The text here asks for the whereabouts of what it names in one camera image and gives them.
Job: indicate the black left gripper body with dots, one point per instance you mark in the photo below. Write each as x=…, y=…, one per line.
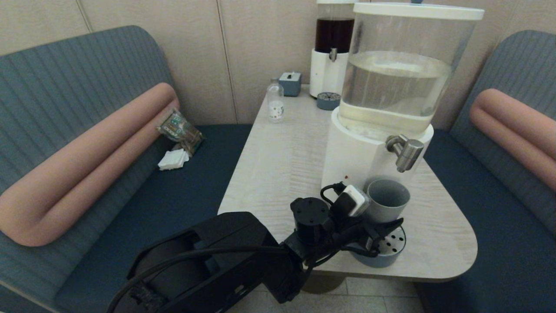
x=347, y=234

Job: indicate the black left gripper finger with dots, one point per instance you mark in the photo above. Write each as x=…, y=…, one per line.
x=388, y=228

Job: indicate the large blue perforated drip tray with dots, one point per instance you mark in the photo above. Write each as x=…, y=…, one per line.
x=386, y=254

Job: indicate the clear printed snack packet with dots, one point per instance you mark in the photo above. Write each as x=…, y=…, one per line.
x=180, y=130

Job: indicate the pink bolster cushion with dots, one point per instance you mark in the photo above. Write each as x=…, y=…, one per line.
x=87, y=165
x=512, y=126

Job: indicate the white napkin stack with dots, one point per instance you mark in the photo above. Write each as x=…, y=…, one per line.
x=173, y=160

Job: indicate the grey plastic cup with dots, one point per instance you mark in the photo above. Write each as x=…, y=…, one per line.
x=386, y=202

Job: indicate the dark drink dispenser white base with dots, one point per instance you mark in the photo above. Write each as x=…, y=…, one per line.
x=325, y=74

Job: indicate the small blue perforated drip tray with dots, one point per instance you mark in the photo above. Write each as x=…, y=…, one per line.
x=328, y=103

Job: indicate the small blue box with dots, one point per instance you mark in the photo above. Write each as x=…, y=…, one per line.
x=290, y=84

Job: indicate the clear water dispenser white base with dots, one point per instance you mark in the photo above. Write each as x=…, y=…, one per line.
x=365, y=152

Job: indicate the teal upholstered bench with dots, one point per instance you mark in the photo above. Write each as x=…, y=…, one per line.
x=65, y=78
x=499, y=243

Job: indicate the clear bottle with label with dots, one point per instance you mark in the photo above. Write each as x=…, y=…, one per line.
x=275, y=104

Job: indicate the metal water dispenser tap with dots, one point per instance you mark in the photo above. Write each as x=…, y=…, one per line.
x=408, y=154

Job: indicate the gold table pedestal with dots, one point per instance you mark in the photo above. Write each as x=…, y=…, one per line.
x=319, y=284

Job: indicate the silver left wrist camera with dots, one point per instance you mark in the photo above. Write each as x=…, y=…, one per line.
x=355, y=200

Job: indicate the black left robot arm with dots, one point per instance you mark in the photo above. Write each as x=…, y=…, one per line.
x=226, y=261

